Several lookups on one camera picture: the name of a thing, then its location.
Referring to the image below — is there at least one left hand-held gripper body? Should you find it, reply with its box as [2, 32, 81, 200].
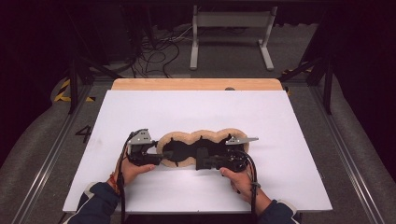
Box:
[125, 128, 163, 167]

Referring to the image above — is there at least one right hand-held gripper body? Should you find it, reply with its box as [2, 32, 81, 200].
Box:
[221, 135, 260, 173]

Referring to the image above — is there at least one person's right hand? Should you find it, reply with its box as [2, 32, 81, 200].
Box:
[219, 166, 260, 203]

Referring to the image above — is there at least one person's left hand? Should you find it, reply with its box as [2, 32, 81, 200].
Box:
[115, 158, 156, 189]

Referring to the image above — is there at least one white board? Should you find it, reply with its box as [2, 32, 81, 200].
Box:
[63, 90, 333, 215]

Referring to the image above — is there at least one wooden table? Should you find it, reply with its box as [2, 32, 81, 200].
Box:
[110, 77, 284, 91]

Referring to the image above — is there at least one black metal stand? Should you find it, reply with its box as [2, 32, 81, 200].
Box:
[67, 55, 123, 115]
[277, 55, 336, 116]

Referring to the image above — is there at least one white metal stand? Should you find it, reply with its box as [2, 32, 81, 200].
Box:
[189, 5, 278, 72]

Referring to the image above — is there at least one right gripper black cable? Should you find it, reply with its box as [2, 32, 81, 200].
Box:
[233, 149, 262, 217]

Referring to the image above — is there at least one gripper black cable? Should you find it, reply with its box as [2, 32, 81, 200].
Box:
[116, 130, 148, 224]
[233, 149, 262, 217]

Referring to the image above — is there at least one red bracelet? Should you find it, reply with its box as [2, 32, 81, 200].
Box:
[107, 175, 121, 195]

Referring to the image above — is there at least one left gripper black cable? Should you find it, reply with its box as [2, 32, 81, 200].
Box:
[116, 130, 148, 224]

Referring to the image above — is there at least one bundle of floor cables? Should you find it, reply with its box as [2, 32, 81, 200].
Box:
[130, 25, 194, 79]

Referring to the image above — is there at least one metal floor rail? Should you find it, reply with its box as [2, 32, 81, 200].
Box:
[11, 84, 92, 224]
[308, 84, 388, 224]

